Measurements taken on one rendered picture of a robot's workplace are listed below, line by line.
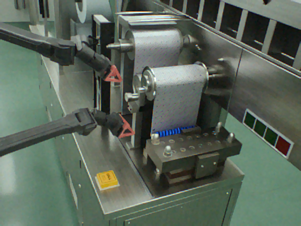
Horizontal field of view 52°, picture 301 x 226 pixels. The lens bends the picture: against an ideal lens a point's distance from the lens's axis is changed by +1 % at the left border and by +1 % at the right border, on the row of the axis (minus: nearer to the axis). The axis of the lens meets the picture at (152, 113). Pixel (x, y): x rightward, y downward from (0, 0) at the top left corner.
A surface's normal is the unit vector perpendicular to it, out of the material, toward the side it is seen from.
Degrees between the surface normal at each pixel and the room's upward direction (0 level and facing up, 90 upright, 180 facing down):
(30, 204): 0
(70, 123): 33
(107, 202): 0
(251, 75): 90
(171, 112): 90
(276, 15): 90
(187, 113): 90
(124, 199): 0
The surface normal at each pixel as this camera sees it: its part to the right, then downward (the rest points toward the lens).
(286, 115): -0.91, 0.15
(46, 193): 0.08, -0.86
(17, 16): 0.41, 0.49
